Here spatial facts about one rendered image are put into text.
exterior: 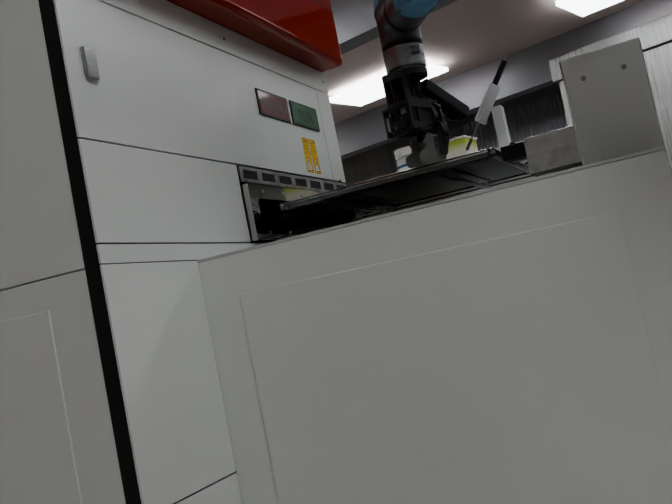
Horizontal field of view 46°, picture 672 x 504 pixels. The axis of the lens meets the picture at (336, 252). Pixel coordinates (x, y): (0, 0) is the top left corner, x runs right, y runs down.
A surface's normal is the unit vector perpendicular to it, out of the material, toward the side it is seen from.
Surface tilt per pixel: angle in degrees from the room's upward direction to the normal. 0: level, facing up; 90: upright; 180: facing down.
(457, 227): 90
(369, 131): 90
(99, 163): 90
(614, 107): 90
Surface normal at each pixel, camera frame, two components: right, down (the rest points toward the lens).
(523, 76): -0.63, 0.07
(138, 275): 0.89, -0.21
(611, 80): -0.40, 0.01
